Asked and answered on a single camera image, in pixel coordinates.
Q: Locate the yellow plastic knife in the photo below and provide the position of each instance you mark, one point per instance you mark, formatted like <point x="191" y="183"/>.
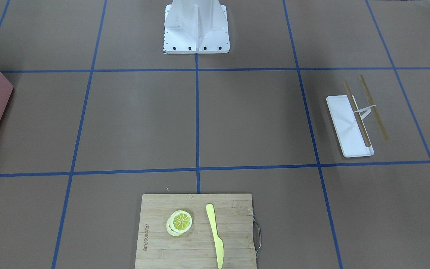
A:
<point x="219" y="245"/>

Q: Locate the wooden cutting board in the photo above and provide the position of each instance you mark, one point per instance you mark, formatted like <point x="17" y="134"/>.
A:
<point x="195" y="249"/>

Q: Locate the yellow lemon slice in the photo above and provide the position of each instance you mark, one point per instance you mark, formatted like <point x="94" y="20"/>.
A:
<point x="178" y="223"/>

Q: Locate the white rectangular tray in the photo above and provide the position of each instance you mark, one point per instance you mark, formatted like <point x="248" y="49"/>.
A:
<point x="348" y="134"/>

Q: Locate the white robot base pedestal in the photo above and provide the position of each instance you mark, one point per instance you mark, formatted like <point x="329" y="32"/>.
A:
<point x="196" y="26"/>

